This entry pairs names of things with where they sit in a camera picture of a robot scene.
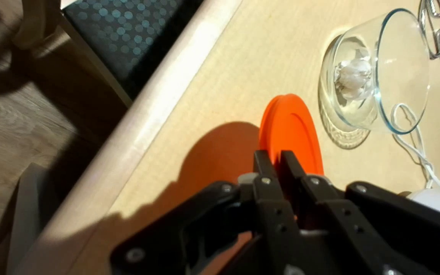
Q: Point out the dark patterned seat cushion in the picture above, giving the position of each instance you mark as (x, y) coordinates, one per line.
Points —
(129, 31)

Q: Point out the clear glass bowl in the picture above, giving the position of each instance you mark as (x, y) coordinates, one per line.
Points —
(404, 77)

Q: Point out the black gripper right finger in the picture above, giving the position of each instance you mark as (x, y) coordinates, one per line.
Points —
(332, 223)

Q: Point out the white paper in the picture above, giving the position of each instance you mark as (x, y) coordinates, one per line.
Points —
(355, 77)

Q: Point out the round orange lid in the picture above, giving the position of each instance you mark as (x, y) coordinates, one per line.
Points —
(291, 127)

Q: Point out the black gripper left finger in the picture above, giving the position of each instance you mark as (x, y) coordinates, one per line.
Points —
(274, 214)

